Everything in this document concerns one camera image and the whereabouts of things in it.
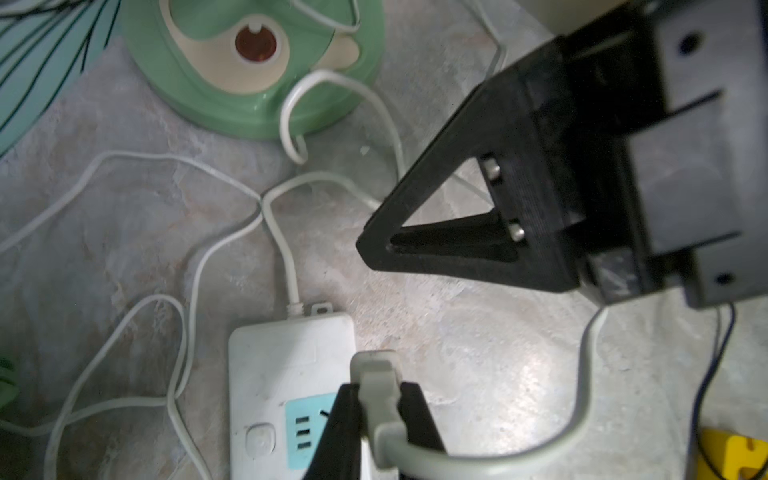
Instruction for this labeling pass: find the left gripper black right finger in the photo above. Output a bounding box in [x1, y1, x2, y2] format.
[397, 382, 446, 459]

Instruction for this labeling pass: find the white plug in teal socket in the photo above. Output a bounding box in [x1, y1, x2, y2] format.
[350, 350, 407, 470]

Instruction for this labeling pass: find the green pedestal desk fan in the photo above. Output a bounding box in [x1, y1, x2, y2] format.
[120, 1, 386, 140]

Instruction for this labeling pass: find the white multicolour power strip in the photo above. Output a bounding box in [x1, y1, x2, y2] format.
[228, 304, 357, 479]

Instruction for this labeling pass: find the white cable of round fan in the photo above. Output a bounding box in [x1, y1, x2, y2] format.
[0, 149, 265, 480]

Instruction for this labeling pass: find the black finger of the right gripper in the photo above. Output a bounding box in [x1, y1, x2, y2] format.
[356, 41, 584, 293]

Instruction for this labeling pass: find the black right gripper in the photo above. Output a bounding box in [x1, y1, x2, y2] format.
[563, 1, 767, 309]

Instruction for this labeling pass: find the white power strip cord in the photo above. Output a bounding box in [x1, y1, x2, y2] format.
[261, 170, 385, 319]

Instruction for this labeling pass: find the white cable of green fan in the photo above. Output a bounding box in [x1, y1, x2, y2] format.
[383, 305, 610, 480]

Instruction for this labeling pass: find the yellow triangle ruler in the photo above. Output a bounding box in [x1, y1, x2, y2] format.
[694, 428, 767, 480]

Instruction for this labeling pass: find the black cable of blue fan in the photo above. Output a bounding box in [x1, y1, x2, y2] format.
[686, 302, 738, 480]

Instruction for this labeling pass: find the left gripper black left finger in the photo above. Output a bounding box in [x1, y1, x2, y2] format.
[303, 383, 362, 480]

